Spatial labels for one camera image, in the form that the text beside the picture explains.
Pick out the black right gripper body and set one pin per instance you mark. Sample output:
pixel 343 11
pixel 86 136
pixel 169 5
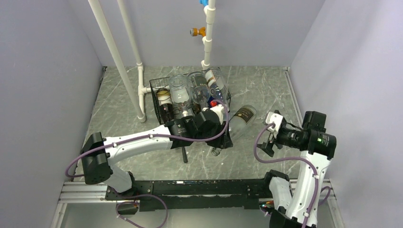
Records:
pixel 289 137

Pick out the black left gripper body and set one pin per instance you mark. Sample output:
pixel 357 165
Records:
pixel 217 130

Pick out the clear bottle black gold label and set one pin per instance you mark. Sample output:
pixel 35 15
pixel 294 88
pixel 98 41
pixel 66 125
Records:
pixel 239 123

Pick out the clear round glass bottle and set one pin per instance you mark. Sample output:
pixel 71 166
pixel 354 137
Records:
pixel 178 86

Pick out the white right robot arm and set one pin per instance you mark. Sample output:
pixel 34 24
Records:
pixel 298 208

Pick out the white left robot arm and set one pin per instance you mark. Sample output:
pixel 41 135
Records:
pixel 99 155

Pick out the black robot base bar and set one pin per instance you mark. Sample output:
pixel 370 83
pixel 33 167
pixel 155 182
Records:
pixel 198 194

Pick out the blue glass bottle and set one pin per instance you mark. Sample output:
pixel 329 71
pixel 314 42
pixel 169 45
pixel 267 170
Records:
pixel 214 100

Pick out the clear bottle silver cap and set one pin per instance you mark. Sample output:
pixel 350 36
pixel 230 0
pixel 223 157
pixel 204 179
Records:
pixel 199 89

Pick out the clear bottle black cap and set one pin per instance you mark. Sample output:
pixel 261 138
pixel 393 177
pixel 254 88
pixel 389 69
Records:
pixel 216 83

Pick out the dark bottle gold foil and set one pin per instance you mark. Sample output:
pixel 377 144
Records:
pixel 166 109

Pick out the white pipe with tee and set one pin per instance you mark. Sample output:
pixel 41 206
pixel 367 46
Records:
pixel 142 90

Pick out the orange valve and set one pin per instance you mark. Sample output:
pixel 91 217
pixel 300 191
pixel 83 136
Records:
pixel 198 32

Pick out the white pipe with valves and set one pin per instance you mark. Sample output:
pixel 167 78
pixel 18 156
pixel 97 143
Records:
pixel 210 11

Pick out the blue valve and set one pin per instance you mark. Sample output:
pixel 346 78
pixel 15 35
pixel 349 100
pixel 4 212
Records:
pixel 204 2

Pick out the slanted white pipe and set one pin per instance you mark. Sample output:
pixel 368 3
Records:
pixel 110 42

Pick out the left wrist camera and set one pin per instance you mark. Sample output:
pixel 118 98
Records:
pixel 219 110

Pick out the black wire wine rack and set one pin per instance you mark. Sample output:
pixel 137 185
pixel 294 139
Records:
pixel 163 82

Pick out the black handled tool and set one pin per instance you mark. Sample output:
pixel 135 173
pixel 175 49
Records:
pixel 184 155

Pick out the aluminium frame rail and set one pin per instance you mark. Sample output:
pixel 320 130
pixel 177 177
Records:
pixel 78 192

